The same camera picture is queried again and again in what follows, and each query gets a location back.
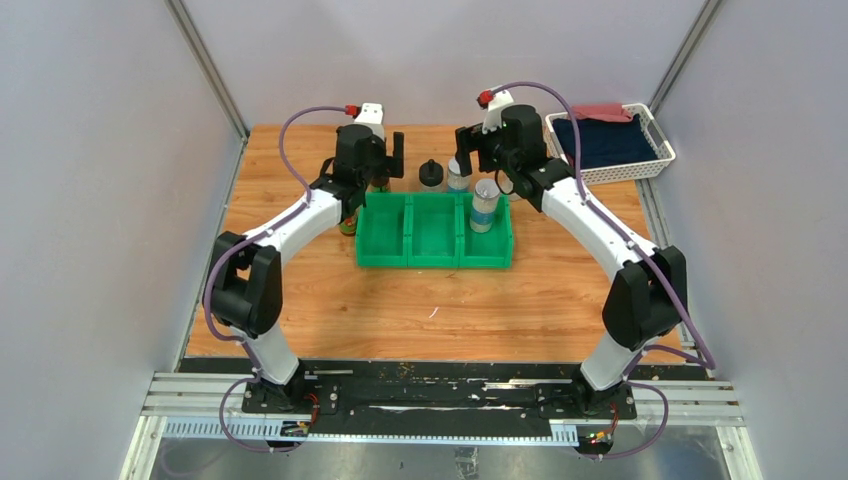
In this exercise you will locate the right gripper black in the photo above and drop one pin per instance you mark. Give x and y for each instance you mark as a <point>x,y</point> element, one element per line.
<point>470,140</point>

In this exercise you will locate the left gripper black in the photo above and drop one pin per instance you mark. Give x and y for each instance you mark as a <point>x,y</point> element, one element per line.
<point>390,166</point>

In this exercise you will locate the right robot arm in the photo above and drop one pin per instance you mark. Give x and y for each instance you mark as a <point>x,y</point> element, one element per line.
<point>648,284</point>

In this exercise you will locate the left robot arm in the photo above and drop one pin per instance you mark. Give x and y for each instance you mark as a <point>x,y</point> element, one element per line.
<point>244,290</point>

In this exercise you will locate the black-spout seasoning jar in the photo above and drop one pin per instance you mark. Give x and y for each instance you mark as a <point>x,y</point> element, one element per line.
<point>506,186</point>
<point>431,176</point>

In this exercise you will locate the silver-lid jar in bin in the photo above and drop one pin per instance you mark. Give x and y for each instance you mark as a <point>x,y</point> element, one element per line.
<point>485,200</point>

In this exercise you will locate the right black-spout seasoning jar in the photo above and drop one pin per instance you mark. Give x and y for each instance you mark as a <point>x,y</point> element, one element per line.
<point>506,186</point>

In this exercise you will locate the green three-compartment plastic bin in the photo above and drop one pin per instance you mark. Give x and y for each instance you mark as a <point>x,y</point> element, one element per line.
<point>431,231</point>

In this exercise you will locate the dark blue folded cloth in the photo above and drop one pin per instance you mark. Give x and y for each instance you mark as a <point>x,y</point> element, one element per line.
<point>612,144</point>

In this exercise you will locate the pink folded cloth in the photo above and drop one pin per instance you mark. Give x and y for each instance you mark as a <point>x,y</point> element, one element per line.
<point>604,112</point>

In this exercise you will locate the white perforated plastic basket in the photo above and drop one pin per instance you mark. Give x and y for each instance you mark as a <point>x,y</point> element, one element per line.
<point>563,139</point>

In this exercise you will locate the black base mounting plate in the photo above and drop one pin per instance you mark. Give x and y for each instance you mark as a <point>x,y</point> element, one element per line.
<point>427,402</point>

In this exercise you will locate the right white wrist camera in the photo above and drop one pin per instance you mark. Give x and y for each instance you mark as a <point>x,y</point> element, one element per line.
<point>493,103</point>

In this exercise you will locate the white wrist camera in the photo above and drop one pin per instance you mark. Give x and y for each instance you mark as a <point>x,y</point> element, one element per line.
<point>493,103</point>
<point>370,115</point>

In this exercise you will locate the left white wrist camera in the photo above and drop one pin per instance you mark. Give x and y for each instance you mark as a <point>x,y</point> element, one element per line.
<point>370,115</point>

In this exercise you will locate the aluminium rail frame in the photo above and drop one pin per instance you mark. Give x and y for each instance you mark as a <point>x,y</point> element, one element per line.
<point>694,429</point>

